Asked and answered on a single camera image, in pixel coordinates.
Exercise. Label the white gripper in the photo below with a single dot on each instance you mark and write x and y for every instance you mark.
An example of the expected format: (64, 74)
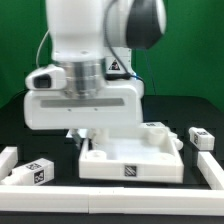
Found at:
(118, 104)

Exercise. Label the white square tabletop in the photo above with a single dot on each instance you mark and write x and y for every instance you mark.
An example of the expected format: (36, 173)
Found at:
(131, 155)

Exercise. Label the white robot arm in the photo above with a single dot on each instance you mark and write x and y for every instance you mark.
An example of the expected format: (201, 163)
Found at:
(77, 91)

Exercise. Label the white marker sheet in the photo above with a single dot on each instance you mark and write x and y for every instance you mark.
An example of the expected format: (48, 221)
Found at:
(70, 133)

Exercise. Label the white left fence bar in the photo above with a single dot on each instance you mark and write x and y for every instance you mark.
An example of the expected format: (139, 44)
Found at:
(8, 160)

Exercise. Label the white fence bar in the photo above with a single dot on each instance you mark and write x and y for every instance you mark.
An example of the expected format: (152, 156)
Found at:
(8, 160)
(98, 200)
(211, 170)

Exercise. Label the white front fence bar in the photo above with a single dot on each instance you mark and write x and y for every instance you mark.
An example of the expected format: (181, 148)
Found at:
(98, 200)

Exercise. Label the white right fence bar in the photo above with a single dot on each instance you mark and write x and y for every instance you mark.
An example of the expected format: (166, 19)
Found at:
(211, 170)

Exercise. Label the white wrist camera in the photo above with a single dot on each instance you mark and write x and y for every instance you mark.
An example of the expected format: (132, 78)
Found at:
(47, 78)

